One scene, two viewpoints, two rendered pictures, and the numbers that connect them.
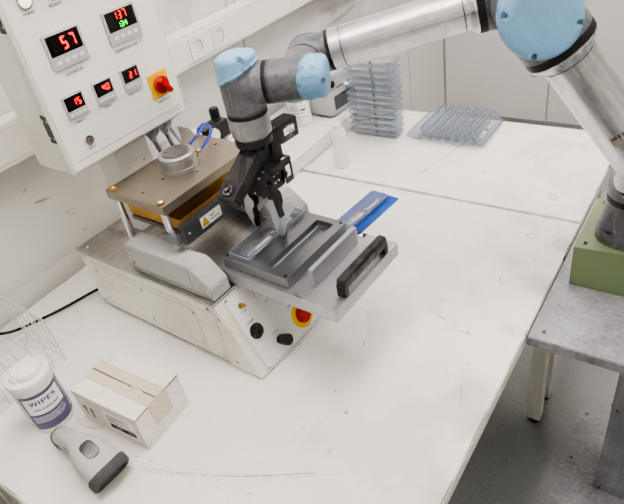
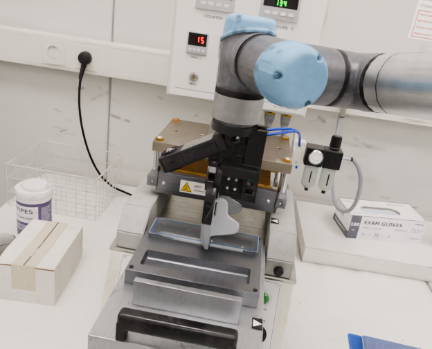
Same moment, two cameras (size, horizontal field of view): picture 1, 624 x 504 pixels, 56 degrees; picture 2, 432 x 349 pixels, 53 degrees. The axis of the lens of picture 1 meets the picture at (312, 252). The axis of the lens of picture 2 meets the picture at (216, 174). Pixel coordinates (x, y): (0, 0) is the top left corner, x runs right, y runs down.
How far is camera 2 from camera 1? 0.79 m
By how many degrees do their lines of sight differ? 47
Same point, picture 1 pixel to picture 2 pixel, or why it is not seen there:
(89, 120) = (203, 62)
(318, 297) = (113, 311)
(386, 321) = not seen: outside the picture
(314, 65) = (282, 51)
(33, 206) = not seen: hidden behind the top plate
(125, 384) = (40, 244)
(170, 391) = (39, 275)
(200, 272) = (128, 212)
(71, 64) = (212, 9)
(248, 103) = (226, 73)
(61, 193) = not seen: hidden behind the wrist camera
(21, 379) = (22, 185)
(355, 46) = (392, 80)
